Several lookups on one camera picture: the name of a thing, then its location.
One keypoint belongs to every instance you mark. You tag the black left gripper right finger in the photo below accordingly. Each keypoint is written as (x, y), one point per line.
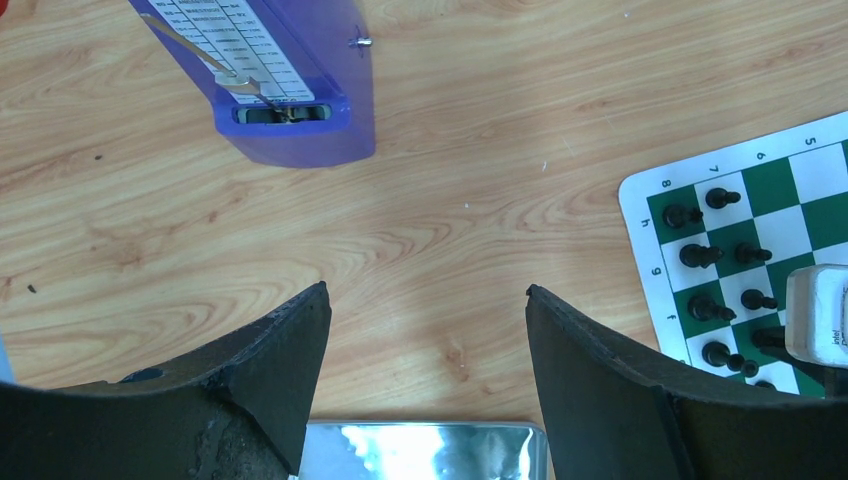
(614, 408)

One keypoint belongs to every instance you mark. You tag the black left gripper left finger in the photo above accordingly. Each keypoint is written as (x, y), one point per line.
(234, 408)

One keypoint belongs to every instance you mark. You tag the green white chess board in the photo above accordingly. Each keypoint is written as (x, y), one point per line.
(716, 236)

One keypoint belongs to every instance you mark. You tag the black chess rook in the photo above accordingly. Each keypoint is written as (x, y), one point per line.
(678, 216)

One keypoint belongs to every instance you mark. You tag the black chess piece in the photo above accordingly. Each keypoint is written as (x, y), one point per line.
(694, 255)
(718, 354)
(703, 307)

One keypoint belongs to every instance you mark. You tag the black chess pawn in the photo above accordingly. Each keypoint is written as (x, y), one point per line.
(719, 198)
(748, 253)
(754, 299)

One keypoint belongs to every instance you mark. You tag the silver tin lid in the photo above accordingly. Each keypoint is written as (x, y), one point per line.
(424, 450)

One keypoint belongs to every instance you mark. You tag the purple metronome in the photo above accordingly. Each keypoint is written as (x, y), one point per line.
(290, 83)

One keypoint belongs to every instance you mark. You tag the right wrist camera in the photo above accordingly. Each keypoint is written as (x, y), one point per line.
(816, 315)

